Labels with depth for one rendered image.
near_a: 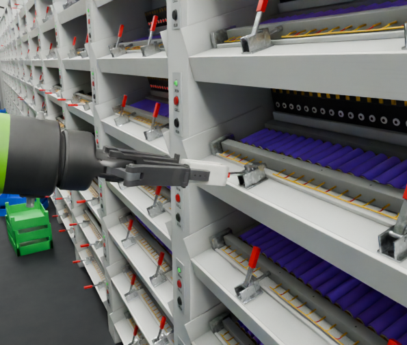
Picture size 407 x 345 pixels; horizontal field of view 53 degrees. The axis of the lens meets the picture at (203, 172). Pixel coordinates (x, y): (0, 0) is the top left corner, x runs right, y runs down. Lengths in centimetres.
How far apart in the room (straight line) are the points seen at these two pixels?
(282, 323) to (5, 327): 152
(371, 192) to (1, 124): 43
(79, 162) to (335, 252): 32
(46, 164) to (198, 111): 38
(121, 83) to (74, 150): 97
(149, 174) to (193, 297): 46
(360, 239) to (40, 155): 36
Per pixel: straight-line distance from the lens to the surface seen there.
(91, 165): 50
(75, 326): 193
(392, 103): 62
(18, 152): 48
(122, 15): 146
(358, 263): 48
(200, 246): 86
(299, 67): 51
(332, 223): 51
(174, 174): 53
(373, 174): 57
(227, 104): 81
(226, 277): 78
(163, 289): 113
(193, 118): 78
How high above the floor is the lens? 108
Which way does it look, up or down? 15 degrees down
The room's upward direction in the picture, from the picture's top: straight up
